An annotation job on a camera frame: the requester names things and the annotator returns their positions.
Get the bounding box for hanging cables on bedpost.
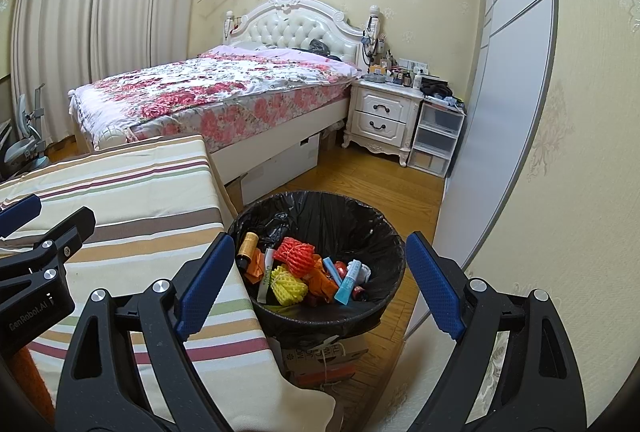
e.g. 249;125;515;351
361;15;386;63

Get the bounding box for white under-bed storage box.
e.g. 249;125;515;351
240;132;321;208

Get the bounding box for group of small bottles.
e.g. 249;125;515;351
367;52;426;88

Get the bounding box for striped table cloth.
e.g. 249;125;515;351
0;135;337;432

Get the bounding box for yellow foam fruit net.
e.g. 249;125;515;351
270;265;308;305

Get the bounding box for printed cardboard box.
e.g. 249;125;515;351
280;334;371;388

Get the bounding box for clear plastic drawer unit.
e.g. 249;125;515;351
407;100;466;178

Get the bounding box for black cloth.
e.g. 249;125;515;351
420;77;453;99

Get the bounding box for teal toothpaste tube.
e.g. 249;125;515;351
334;259;363;304

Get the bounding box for light blue tube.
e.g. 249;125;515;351
321;256;343;288

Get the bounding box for white two-drawer nightstand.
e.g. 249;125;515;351
342;80;426;168

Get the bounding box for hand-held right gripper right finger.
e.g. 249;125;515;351
405;231;588;432

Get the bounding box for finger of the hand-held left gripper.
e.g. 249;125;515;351
0;206;97;313
0;193;42;238

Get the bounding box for orange foam fruit net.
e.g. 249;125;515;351
274;237;321;280

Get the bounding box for grey desk chair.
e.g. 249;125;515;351
0;85;51;173

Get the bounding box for white sliding wardrobe door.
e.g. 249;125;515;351
405;0;558;348

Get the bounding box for pink floral blanket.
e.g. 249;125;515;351
67;45;361;153

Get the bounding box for white toothpaste tube green print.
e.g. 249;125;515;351
257;248;277;306

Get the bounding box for white bed frame tufted headboard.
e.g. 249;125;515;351
67;0;383;193

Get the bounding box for trash bin with black bag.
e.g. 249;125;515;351
227;191;406;338

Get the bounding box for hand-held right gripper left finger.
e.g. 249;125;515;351
52;232;241;432

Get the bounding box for orange plastic wrapper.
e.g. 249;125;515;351
245;249;271;285
300;257;341;305

